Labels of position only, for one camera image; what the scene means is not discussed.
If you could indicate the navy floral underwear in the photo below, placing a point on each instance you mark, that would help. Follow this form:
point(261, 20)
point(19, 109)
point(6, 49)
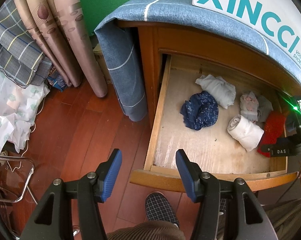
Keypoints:
point(200, 111)

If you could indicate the brown corduroy trouser leg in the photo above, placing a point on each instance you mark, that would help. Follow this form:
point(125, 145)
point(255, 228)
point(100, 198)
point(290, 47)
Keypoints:
point(156, 229)

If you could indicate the wooden drawer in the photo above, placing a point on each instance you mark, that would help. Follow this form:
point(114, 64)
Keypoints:
point(212, 148)

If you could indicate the grey plaid blanket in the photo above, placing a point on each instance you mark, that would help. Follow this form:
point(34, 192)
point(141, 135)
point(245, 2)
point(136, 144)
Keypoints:
point(21, 59)

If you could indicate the wooden nightstand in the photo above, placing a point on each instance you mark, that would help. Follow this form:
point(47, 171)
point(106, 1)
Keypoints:
point(157, 39)

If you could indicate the blue snack packet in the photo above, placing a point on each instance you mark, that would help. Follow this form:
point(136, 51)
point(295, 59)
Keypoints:
point(56, 80)

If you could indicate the blue denim cloth cover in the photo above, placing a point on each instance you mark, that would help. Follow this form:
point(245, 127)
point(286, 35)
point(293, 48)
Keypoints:
point(120, 54)

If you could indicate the white floral bedsheet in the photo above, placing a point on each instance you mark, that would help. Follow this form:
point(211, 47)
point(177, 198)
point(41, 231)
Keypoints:
point(18, 109)

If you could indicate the light grey crumpled underwear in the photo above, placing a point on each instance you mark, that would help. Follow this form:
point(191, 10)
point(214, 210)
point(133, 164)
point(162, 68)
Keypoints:
point(223, 92)

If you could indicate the white XINCCI shoe box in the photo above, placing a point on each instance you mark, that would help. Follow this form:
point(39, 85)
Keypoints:
point(278, 20)

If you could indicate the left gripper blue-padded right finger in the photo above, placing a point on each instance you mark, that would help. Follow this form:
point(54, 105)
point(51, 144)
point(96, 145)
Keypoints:
point(245, 217)

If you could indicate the white rolled underwear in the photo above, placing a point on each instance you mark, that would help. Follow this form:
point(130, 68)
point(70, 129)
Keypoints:
point(245, 132)

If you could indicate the pink floral grey underwear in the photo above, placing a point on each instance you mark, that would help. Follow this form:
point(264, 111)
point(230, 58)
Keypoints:
point(249, 106)

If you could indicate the grey knitted underwear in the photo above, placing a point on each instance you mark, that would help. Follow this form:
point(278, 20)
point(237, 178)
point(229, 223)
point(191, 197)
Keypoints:
point(264, 108)

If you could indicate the beige leaf-pattern curtain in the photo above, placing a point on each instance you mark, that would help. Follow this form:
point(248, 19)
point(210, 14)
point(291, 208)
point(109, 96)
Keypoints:
point(59, 29)

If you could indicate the red knitted underwear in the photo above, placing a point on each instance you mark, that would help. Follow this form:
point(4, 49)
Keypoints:
point(273, 129)

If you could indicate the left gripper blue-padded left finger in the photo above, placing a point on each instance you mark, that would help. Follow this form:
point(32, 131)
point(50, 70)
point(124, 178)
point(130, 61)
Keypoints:
point(52, 217)

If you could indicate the chrome wire rack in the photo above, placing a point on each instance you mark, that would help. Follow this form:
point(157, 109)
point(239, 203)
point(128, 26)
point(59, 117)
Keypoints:
point(15, 176)

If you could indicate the plaid slipper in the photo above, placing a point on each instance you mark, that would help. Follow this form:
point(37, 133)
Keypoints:
point(159, 208)

